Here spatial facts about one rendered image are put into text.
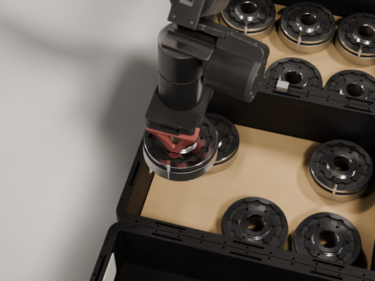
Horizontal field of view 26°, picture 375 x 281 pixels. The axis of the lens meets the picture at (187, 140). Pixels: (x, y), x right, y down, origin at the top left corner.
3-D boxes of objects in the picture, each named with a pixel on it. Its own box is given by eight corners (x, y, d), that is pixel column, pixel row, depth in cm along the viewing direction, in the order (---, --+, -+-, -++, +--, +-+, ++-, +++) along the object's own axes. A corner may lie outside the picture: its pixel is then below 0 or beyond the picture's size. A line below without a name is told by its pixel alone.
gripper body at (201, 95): (215, 77, 107) (218, 40, 101) (193, 139, 102) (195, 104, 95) (168, 66, 108) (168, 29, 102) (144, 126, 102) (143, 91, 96)
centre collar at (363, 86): (337, 100, 139) (338, 97, 139) (342, 78, 142) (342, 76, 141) (366, 106, 138) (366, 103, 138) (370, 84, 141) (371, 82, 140)
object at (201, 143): (134, 159, 110) (133, 157, 110) (157, 103, 116) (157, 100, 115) (205, 178, 109) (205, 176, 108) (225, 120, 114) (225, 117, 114)
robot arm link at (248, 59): (201, -28, 99) (181, -28, 91) (290, 3, 96) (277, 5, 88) (173, 65, 102) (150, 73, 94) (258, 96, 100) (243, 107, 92)
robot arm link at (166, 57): (170, 9, 96) (149, 42, 93) (224, 28, 94) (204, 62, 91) (169, 47, 102) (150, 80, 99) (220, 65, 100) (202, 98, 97)
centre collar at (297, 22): (291, 27, 149) (291, 24, 148) (298, 9, 151) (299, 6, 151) (316, 34, 148) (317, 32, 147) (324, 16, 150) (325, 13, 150)
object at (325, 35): (273, 34, 148) (273, 32, 148) (289, -2, 154) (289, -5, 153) (326, 50, 146) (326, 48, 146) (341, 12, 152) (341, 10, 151)
